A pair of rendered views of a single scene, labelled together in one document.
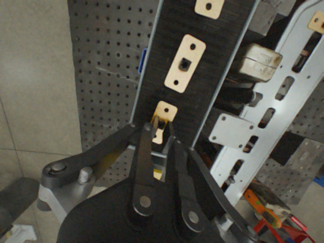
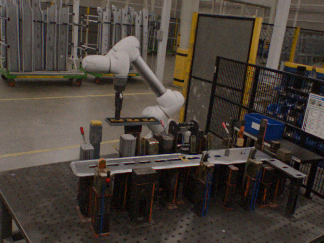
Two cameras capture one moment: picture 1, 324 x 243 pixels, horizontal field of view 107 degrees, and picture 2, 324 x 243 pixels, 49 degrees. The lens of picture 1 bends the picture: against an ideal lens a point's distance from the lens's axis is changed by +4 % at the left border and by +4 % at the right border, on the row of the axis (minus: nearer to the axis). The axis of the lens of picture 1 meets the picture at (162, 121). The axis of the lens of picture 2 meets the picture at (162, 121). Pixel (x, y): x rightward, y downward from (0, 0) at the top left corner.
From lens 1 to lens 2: 2.37 m
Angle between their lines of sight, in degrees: 87
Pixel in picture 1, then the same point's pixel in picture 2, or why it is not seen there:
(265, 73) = (151, 141)
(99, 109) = not seen: hidden behind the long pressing
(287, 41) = (170, 155)
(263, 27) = (156, 134)
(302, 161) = (141, 171)
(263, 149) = (131, 167)
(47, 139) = not seen: outside the picture
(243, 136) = (129, 138)
